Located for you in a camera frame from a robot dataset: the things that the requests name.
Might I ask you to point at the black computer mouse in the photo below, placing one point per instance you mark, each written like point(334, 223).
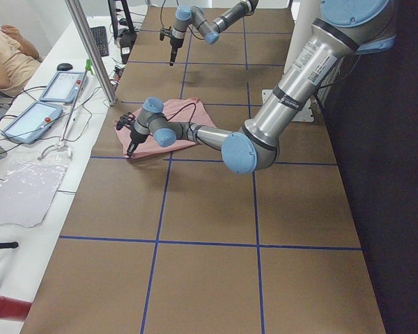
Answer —
point(64, 67)

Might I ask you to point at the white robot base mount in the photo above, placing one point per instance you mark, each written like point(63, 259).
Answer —
point(297, 58)

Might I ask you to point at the teach pendant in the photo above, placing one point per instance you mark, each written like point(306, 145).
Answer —
point(63, 87)
point(32, 123)

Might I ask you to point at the folded cloth in plastic bag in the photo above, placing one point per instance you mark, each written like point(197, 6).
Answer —
point(29, 187)

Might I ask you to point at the black keyboard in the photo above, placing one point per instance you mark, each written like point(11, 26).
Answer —
point(99, 34)

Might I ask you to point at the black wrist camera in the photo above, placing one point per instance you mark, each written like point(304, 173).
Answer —
point(165, 32)
point(125, 121)

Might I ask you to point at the red cylinder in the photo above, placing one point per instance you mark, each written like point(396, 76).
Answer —
point(14, 309)

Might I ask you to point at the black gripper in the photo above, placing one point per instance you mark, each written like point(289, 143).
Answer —
point(175, 44)
point(138, 136)

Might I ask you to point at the seated person beige shirt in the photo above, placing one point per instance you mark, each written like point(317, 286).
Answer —
point(19, 60)

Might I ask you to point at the near teach pendant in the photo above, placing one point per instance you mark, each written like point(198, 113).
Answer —
point(32, 123)

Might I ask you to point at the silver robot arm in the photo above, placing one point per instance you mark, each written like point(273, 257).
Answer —
point(343, 28)
point(210, 30)

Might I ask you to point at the pink Snoopy t-shirt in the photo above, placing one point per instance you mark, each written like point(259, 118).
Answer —
point(170, 125)

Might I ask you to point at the aluminium frame post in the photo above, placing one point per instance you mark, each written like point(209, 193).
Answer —
point(84, 30)

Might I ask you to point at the far teach pendant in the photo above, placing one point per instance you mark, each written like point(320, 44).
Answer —
point(63, 87)

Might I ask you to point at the metal reacher grabber tool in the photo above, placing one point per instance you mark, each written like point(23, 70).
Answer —
point(61, 147)

